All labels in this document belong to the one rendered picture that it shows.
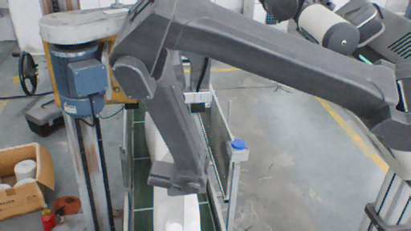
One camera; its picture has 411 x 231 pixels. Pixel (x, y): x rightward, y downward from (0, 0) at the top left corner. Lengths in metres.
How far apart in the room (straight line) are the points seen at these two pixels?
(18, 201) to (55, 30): 1.55
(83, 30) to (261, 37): 0.79
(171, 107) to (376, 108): 0.29
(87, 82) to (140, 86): 0.69
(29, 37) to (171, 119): 3.89
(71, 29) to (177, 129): 0.63
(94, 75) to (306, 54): 0.81
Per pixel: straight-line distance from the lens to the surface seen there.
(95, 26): 1.16
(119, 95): 1.45
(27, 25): 4.35
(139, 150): 2.26
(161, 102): 0.53
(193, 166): 0.70
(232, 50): 0.42
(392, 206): 1.17
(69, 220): 2.42
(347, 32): 0.71
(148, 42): 0.41
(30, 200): 2.50
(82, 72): 1.12
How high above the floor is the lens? 1.75
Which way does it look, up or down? 32 degrees down
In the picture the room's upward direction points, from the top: 3 degrees clockwise
